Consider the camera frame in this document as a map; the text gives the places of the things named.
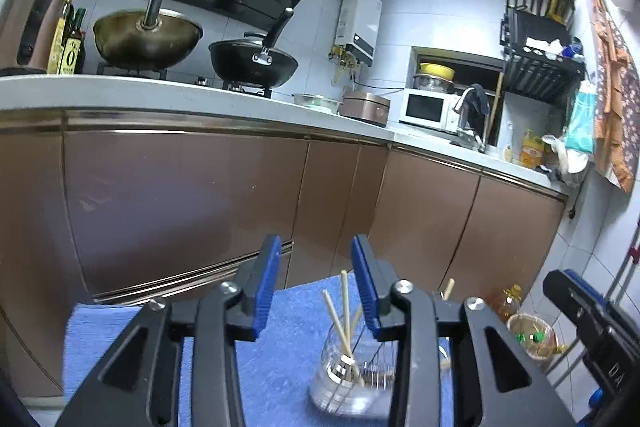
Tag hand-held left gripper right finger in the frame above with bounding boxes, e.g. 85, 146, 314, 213
350, 234, 561, 427

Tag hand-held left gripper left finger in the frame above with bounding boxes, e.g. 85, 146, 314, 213
55, 234, 283, 427

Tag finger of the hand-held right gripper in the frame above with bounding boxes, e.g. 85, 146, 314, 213
542, 269, 619, 334

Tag glass reed diffuser bottle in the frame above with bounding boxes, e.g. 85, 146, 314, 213
309, 302, 453, 419

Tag wicker basket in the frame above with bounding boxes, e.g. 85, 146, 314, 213
506, 313, 558, 360

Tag cooking oil bottle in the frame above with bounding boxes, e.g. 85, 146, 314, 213
492, 284, 523, 323

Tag blue fluffy mat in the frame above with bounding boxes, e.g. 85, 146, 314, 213
62, 274, 456, 427

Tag brown base cabinets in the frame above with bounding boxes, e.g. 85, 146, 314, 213
0, 107, 568, 398

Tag yellow detergent bottle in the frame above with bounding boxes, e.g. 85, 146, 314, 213
520, 129, 546, 168

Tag teal plastic bag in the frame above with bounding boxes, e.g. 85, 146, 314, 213
565, 79, 596, 152

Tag brown rice cooker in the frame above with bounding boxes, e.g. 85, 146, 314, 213
341, 90, 392, 128

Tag white microwave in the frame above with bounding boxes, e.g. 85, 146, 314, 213
400, 88, 463, 132

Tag steel bowl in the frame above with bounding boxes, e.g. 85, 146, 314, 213
292, 93, 343, 112

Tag orange floral apron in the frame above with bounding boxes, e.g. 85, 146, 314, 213
590, 0, 640, 192

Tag long wooden stick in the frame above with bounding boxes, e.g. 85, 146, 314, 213
487, 72, 503, 148

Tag steel faucet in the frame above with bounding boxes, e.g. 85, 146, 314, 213
454, 84, 491, 152

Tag black wok with lid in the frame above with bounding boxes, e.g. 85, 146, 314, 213
208, 7, 299, 88

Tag yellow pot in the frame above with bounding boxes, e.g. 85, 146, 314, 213
419, 63, 456, 80

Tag gas stove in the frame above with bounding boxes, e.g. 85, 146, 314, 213
97, 62, 273, 100

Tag white cloth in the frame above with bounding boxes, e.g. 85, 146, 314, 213
525, 38, 563, 58

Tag white water heater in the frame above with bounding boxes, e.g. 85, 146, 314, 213
336, 0, 383, 68

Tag brass wok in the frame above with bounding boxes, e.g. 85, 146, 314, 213
93, 0, 203, 70

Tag black metal appliance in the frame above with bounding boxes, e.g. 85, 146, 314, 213
507, 9, 571, 42

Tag soy sauce bottle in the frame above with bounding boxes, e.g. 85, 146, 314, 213
59, 8, 87, 75

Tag olive oil bottle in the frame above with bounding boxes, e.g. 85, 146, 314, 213
47, 0, 75, 75

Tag brown electric kettle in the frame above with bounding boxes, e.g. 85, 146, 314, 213
0, 0, 91, 75

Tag black wall rack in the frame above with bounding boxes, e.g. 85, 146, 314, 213
501, 0, 586, 105

